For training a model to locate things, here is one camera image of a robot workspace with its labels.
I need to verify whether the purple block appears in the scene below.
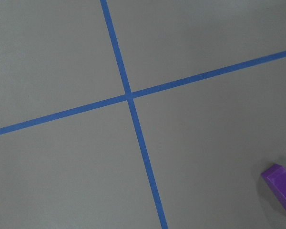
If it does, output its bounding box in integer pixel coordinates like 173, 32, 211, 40
261, 164, 286, 211

